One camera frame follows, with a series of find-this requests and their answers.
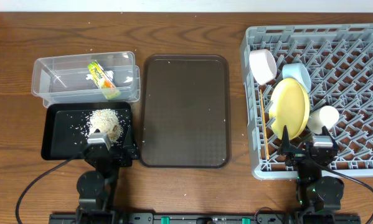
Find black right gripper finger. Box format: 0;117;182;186
321;126;339;149
279;125;290;152

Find white cup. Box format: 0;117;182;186
307;106;339;134

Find wooden chopstick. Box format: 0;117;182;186
260;89;270;161

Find pile of rice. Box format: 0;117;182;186
68;109;130;146

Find yellow plate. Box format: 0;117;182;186
269;78;310;140

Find light blue bowl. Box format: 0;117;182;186
281;63;311;93

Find green snack wrapper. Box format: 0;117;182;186
87;61;121;100

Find white bowl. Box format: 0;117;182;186
249;49;277;85

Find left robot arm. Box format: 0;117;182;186
72;128;283;224

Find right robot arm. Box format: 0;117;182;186
277;126;344;223

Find black waste tray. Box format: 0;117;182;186
41;102;132;161

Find grey dishwasher rack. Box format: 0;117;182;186
240;24;373;180

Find dark brown tray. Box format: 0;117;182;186
139;54;231;169

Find clear plastic bin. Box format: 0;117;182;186
32;51;141;108

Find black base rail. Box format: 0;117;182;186
49;209;361;224

